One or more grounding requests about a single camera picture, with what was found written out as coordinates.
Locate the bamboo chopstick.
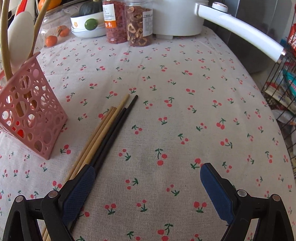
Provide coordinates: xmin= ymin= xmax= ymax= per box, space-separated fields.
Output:
xmin=42 ymin=94 xmax=130 ymax=240
xmin=29 ymin=0 xmax=51 ymax=58
xmin=1 ymin=0 xmax=13 ymax=81
xmin=43 ymin=106 xmax=117 ymax=240
xmin=41 ymin=105 xmax=115 ymax=237

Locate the black chopstick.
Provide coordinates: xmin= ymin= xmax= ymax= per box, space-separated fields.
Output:
xmin=89 ymin=108 xmax=126 ymax=167
xmin=93 ymin=95 xmax=138 ymax=176

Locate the white plastic spoon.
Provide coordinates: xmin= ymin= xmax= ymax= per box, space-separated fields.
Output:
xmin=8 ymin=11 xmax=34 ymax=73

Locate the red plastic spoon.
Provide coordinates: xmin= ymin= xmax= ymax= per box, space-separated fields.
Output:
xmin=15 ymin=0 xmax=28 ymax=16

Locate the pink perforated utensil basket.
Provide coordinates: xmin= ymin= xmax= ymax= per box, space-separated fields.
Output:
xmin=1 ymin=52 xmax=68 ymax=160

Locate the cherry print tablecloth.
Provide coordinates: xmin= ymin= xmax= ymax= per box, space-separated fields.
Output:
xmin=1 ymin=28 xmax=295 ymax=240

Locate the glass jar with tangerines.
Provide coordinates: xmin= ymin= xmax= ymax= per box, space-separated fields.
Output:
xmin=37 ymin=9 xmax=71 ymax=48

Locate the white electric pot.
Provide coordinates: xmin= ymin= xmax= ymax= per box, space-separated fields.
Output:
xmin=152 ymin=0 xmax=208 ymax=39

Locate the dark green pumpkin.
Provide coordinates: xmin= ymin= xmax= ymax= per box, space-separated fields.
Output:
xmin=79 ymin=0 xmax=103 ymax=16

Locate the orange pumpkin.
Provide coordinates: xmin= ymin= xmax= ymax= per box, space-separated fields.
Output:
xmin=38 ymin=0 xmax=62 ymax=11

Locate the jar of red dried fruit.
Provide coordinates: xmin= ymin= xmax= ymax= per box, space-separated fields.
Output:
xmin=102 ymin=1 xmax=127 ymax=44

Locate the jar of dried fruit rings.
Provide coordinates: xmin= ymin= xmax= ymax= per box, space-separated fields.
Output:
xmin=125 ymin=1 xmax=154 ymax=47

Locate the black wire rack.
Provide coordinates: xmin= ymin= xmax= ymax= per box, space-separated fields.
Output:
xmin=261 ymin=44 xmax=295 ymax=173

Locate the white bowl with green handle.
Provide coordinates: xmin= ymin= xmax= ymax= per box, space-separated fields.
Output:
xmin=70 ymin=12 xmax=106 ymax=38

